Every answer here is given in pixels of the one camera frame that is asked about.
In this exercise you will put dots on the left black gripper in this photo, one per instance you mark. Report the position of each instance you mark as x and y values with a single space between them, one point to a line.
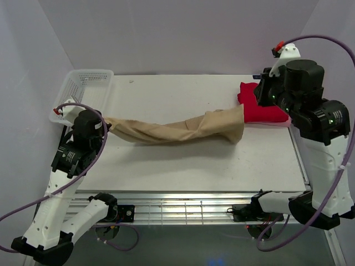
103 128

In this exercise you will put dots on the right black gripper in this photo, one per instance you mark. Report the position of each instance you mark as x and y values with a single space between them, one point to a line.
264 80

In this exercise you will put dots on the beige t shirt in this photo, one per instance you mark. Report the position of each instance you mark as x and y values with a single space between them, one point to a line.
228 123

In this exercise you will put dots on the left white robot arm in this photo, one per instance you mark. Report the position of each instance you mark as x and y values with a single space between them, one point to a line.
50 239

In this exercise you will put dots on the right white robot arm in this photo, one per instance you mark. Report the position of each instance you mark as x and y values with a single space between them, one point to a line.
324 127

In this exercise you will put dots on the white plastic mesh basket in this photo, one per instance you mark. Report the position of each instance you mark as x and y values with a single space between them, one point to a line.
90 87

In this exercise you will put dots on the red folded t shirt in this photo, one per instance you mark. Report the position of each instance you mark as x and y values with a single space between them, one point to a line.
255 113

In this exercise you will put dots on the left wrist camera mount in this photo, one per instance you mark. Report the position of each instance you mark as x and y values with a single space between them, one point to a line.
66 109

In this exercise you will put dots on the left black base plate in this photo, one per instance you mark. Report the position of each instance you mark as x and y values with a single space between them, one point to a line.
124 213

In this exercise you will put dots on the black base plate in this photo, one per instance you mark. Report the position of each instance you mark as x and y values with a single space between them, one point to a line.
124 213
248 213

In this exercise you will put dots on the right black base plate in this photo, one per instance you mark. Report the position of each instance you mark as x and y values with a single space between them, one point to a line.
248 213

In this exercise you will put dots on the aluminium rail frame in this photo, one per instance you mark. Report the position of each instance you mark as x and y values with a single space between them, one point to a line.
187 209

